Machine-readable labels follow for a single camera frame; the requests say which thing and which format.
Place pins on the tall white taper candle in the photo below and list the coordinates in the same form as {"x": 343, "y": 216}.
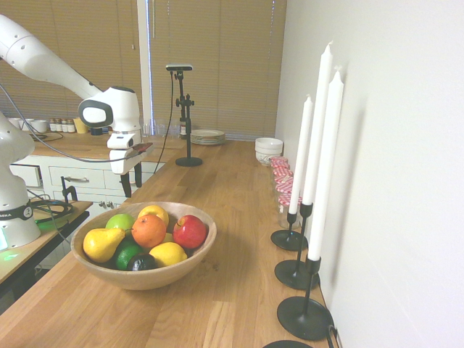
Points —
{"x": 319, "y": 127}

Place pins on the red apple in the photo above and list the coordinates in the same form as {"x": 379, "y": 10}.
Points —
{"x": 190, "y": 232}

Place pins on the stack of white plates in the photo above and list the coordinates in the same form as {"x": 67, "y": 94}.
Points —
{"x": 207, "y": 137}

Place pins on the short white taper candle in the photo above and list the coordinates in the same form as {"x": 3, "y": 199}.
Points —
{"x": 301, "y": 156}

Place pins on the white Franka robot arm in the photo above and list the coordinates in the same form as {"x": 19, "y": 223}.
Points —
{"x": 36, "y": 61}

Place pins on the brown venetian blind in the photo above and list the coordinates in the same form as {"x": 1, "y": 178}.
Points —
{"x": 224, "y": 72}
{"x": 90, "y": 21}

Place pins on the green lime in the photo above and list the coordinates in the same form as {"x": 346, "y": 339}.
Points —
{"x": 125, "y": 253}

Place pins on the small spice jar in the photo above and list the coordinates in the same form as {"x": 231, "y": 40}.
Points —
{"x": 52, "y": 125}
{"x": 71, "y": 127}
{"x": 65, "y": 126}
{"x": 58, "y": 126}

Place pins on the black candle holder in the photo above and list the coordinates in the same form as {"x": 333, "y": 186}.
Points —
{"x": 286, "y": 240}
{"x": 293, "y": 275}
{"x": 302, "y": 319}

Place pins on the orange fruit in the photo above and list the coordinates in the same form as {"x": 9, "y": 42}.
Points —
{"x": 148, "y": 231}

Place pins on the white window post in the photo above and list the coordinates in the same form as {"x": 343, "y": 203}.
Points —
{"x": 144, "y": 54}

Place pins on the medium white taper candle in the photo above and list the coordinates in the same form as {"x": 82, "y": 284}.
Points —
{"x": 326, "y": 174}

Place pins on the black clamp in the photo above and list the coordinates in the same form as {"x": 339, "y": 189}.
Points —
{"x": 64, "y": 188}

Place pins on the yellow apple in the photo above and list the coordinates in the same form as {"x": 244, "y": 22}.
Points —
{"x": 156, "y": 211}

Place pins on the dark blue mug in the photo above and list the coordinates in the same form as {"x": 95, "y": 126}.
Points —
{"x": 96, "y": 131}

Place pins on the clear drinking glass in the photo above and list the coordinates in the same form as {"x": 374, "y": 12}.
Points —
{"x": 174, "y": 130}
{"x": 146, "y": 130}
{"x": 155, "y": 127}

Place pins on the wooden table black frame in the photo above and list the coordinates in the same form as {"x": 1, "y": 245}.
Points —
{"x": 32, "y": 250}

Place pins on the plain white ceramic bowl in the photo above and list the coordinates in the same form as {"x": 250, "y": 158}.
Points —
{"x": 268, "y": 144}

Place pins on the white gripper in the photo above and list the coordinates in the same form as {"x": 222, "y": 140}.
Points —
{"x": 123, "y": 159}

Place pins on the white mug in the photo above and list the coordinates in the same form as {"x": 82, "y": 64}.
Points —
{"x": 39, "y": 125}
{"x": 28, "y": 121}
{"x": 14, "y": 122}

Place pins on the green apple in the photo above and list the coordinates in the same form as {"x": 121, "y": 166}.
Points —
{"x": 119, "y": 221}

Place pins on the yellow pear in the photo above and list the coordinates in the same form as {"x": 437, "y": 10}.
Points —
{"x": 99, "y": 244}

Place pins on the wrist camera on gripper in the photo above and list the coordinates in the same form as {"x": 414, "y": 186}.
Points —
{"x": 143, "y": 147}

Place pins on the glass jar labelled checkered lid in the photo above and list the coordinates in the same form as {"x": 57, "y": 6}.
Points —
{"x": 282, "y": 180}

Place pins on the white drawer cabinet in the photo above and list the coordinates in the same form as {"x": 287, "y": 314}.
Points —
{"x": 58, "y": 174}

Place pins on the glass jar red checkered lid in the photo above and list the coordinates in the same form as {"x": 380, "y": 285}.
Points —
{"x": 283, "y": 214}
{"x": 279, "y": 161}
{"x": 281, "y": 171}
{"x": 284, "y": 188}

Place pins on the dark avocado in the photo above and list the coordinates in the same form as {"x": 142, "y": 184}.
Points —
{"x": 141, "y": 262}

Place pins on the wooden fruit bowl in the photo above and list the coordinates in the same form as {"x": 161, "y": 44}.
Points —
{"x": 152, "y": 279}

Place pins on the black stereo camera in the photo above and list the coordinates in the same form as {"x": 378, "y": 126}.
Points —
{"x": 178, "y": 67}

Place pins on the black round-base camera stand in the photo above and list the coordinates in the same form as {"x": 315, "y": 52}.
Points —
{"x": 188, "y": 162}

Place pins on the yellow mug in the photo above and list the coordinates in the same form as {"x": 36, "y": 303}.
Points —
{"x": 77, "y": 127}

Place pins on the white bowl painted pattern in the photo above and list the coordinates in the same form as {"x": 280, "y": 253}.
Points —
{"x": 266, "y": 159}

